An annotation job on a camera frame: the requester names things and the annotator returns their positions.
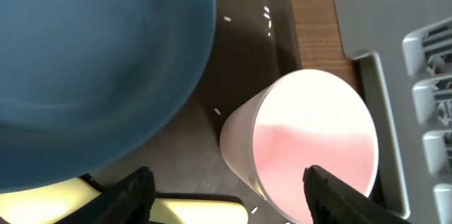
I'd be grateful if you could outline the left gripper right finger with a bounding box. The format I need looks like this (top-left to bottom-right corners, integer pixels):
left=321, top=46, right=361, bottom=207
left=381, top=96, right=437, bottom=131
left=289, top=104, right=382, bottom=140
left=303, top=165, right=410, bottom=224

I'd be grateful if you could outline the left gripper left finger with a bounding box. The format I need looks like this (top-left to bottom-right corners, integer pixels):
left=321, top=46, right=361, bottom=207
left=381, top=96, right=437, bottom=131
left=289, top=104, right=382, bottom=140
left=57, top=166, right=156, bottom=224

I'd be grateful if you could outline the pink plastic cup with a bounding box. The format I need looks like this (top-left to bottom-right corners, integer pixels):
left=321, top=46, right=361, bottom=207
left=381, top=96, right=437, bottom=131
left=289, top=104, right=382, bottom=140
left=220, top=69, right=379, bottom=223

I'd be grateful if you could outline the dark blue plate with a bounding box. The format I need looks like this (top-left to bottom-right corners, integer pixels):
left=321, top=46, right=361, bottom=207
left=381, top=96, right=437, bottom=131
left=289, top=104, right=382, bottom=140
left=1, top=0, right=216, bottom=193

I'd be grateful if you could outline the grey dishwasher rack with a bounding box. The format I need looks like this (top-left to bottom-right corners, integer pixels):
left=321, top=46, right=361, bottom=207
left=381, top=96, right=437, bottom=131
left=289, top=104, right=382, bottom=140
left=334, top=0, right=451, bottom=223

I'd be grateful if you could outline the yellow plastic spoon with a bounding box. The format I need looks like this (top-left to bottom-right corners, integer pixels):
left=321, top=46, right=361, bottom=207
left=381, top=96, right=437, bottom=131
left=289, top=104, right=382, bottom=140
left=1, top=178, right=249, bottom=224

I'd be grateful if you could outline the brown serving tray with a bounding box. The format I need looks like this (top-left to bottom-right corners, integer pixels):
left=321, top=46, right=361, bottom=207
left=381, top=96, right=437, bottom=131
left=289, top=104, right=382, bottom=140
left=84, top=0, right=304, bottom=224

